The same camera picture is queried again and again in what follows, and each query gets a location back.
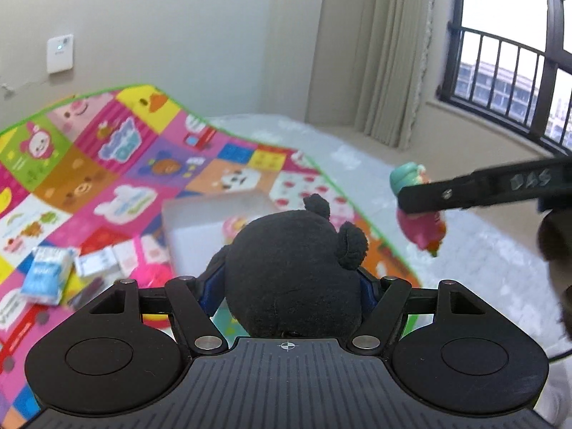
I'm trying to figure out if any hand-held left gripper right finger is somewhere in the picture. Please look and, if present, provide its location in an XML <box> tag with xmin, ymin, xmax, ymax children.
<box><xmin>352</xmin><ymin>268</ymin><xmax>483</xmax><ymax>354</ymax></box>

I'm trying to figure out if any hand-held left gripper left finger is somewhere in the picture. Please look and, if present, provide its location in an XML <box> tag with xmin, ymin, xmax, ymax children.
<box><xmin>92</xmin><ymin>265</ymin><xmax>230</xmax><ymax>353</ymax></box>

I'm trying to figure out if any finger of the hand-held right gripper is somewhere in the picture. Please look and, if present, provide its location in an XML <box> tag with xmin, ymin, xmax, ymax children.
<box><xmin>397</xmin><ymin>156</ymin><xmax>572</xmax><ymax>214</ymax></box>

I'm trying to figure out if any pink plastic toy basket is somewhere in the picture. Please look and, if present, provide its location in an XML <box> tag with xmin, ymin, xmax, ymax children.
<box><xmin>136</xmin><ymin>260</ymin><xmax>176</xmax><ymax>323</ymax></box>

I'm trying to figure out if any pale pink cardboard box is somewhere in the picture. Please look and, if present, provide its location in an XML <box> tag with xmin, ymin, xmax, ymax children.
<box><xmin>161</xmin><ymin>189</ymin><xmax>287</xmax><ymax>278</ymax></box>

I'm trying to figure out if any pink and teal doll toy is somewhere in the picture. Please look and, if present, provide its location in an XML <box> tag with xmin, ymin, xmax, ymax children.
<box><xmin>389</xmin><ymin>163</ymin><xmax>448</xmax><ymax>258</ymax></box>

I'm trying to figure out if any black plush toy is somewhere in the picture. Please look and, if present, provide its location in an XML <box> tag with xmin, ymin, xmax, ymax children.
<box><xmin>210</xmin><ymin>194</ymin><xmax>370</xmax><ymax>339</ymax></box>

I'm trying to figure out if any small pink round toy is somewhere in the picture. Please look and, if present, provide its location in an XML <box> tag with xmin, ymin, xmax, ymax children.
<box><xmin>222</xmin><ymin>216</ymin><xmax>247</xmax><ymax>246</ymax></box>

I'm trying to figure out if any building outside window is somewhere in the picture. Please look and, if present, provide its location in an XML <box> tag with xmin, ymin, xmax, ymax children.
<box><xmin>460</xmin><ymin>60</ymin><xmax>572</xmax><ymax>144</ymax></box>

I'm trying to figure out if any white battery charger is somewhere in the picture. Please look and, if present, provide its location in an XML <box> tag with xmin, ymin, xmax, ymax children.
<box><xmin>74</xmin><ymin>248</ymin><xmax>124</xmax><ymax>278</ymax></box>

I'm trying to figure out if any black window railing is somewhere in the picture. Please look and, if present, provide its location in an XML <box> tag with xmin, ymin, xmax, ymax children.
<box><xmin>435</xmin><ymin>0</ymin><xmax>572</xmax><ymax>158</ymax></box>

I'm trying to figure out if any blue tissue pack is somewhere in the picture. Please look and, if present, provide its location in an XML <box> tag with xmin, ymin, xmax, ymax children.
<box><xmin>20</xmin><ymin>246</ymin><xmax>78</xmax><ymax>307</ymax></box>

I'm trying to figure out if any colourful cartoon play mat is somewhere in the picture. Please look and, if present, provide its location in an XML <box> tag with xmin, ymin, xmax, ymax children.
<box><xmin>0</xmin><ymin>83</ymin><xmax>423</xmax><ymax>429</ymax></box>

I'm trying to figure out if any beige curtain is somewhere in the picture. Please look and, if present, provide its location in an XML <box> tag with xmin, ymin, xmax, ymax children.
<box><xmin>304</xmin><ymin>0</ymin><xmax>465</xmax><ymax>149</ymax></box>

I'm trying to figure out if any white wall device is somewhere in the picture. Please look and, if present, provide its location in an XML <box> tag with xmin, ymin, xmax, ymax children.
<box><xmin>46</xmin><ymin>34</ymin><xmax>75</xmax><ymax>75</ymax></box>

